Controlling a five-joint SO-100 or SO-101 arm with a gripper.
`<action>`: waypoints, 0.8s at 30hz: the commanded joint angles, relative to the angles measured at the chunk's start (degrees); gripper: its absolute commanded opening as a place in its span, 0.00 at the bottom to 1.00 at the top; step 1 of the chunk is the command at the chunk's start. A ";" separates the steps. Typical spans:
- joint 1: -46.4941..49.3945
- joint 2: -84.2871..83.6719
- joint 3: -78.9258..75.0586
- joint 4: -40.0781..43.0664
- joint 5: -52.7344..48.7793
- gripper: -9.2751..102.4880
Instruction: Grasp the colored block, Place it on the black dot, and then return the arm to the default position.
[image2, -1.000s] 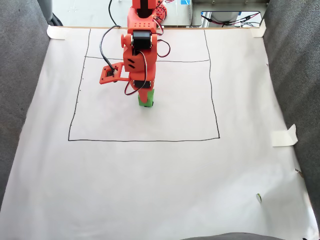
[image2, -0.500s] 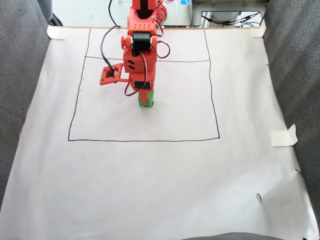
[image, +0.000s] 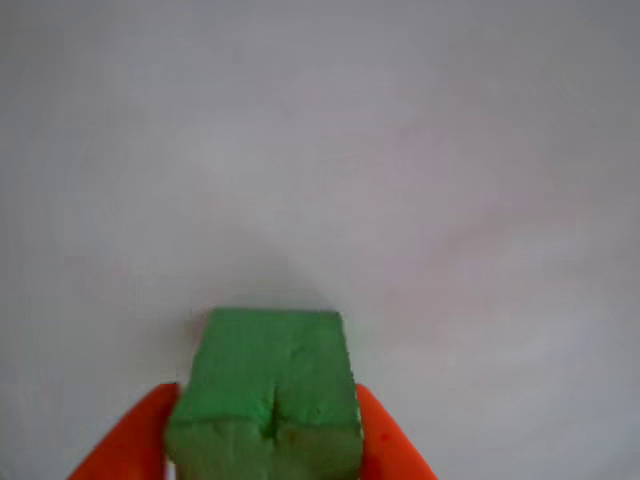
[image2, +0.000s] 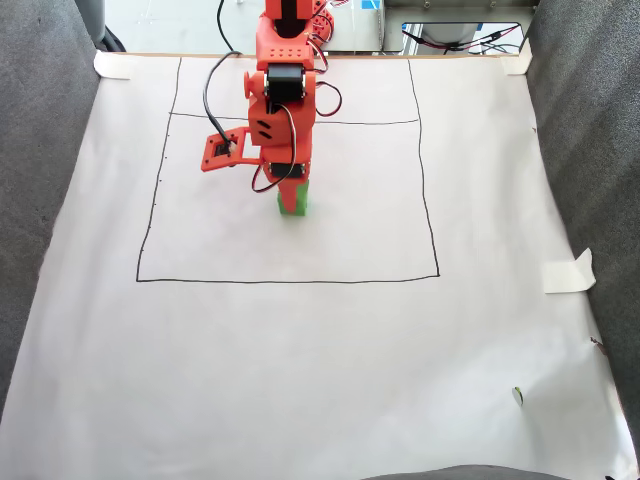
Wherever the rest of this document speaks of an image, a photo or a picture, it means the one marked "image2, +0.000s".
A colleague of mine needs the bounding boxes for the green foam block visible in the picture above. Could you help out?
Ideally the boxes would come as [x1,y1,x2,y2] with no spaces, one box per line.
[277,180,311,218]

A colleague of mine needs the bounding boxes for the white paper sheet drawn lines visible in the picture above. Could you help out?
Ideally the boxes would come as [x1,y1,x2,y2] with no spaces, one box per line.
[0,52,640,480]

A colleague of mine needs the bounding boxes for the white cylindrical container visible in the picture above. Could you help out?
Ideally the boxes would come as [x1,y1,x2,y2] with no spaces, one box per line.
[417,23,479,51]

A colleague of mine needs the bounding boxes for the grey felt panel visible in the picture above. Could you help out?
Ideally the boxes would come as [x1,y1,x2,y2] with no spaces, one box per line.
[359,464,574,480]
[0,0,102,409]
[522,0,640,454]

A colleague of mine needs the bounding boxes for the white folded tape piece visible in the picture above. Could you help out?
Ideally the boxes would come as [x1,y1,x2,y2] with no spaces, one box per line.
[542,247,598,295]

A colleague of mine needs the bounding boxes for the red black white servo wire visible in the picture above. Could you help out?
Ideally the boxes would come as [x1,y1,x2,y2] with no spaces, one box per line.
[313,79,344,119]
[250,102,297,195]

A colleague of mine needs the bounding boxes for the orange gripper camera mount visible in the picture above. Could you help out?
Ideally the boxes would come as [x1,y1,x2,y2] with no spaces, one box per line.
[199,125,264,174]

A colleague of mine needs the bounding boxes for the black camera cable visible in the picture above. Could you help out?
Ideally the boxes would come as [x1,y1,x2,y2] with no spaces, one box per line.
[202,0,245,151]

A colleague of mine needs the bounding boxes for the red and black cable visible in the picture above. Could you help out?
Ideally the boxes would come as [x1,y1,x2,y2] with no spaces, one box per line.
[402,27,522,55]

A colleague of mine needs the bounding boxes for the grey metal frame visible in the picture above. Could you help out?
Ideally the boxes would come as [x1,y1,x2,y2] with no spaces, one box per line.
[382,0,540,26]

